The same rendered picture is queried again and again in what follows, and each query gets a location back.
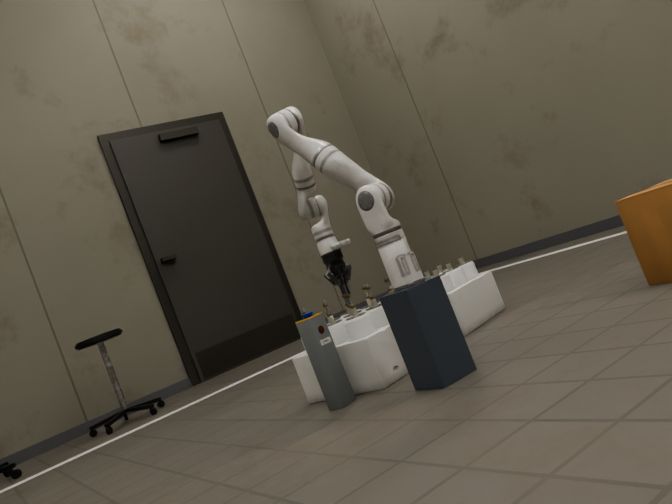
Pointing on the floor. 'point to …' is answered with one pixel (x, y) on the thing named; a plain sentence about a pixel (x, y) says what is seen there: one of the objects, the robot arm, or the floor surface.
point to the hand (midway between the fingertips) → (345, 289)
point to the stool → (115, 383)
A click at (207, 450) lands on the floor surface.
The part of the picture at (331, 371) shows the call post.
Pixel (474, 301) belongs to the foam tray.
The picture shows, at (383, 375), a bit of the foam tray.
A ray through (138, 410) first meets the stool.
